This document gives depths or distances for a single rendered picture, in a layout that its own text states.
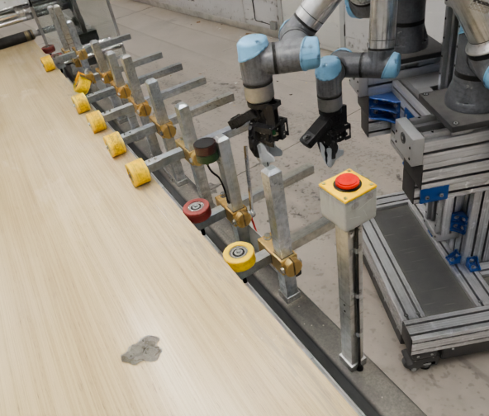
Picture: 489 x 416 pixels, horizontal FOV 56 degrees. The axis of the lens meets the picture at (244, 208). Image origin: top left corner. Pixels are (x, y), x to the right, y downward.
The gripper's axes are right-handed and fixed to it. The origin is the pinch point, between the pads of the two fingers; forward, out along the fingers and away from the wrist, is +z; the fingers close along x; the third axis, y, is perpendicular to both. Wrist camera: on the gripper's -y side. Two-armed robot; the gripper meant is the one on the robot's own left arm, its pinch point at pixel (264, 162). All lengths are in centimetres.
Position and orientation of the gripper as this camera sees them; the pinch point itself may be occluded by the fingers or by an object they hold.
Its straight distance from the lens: 131.4
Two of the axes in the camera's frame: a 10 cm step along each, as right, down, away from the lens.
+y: 7.6, 2.9, -5.8
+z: 1.6, 7.8, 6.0
